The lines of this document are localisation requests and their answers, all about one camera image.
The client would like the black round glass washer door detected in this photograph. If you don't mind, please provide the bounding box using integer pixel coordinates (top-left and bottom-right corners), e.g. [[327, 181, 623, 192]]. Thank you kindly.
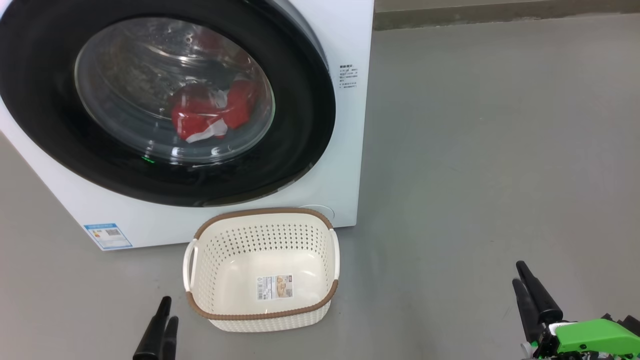
[[0, 0, 337, 208]]

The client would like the stainless steel washing machine drum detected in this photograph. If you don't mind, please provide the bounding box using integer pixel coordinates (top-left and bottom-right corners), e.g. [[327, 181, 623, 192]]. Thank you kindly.
[[75, 17, 276, 163]]

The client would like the cream perforated basket brown rim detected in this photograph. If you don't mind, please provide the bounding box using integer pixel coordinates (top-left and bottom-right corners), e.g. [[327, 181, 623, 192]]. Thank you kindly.
[[182, 207, 341, 333]]

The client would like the printed product label sticker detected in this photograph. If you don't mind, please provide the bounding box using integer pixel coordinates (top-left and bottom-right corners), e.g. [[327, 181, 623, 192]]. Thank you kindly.
[[257, 274, 294, 301]]

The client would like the red and white garment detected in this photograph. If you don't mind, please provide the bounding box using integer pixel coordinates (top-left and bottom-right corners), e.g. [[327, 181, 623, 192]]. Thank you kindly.
[[170, 80, 261, 144]]

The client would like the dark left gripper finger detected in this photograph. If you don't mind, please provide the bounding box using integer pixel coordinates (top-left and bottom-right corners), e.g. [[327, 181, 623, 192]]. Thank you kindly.
[[132, 296, 172, 360], [161, 316, 179, 360]]

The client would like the grey wall baseboard strip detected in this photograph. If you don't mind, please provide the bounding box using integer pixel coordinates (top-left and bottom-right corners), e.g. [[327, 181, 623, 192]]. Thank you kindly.
[[372, 0, 640, 31]]

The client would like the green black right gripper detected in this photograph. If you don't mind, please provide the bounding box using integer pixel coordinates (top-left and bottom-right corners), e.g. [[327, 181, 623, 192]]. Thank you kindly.
[[512, 260, 640, 360]]

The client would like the white front-load washing machine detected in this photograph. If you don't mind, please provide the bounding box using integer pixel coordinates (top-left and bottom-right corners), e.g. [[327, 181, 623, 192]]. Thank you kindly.
[[0, 0, 375, 252]]

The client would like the blue energy label sticker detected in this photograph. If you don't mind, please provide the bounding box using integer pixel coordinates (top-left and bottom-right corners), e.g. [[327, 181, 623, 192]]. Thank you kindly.
[[83, 223, 133, 250]]

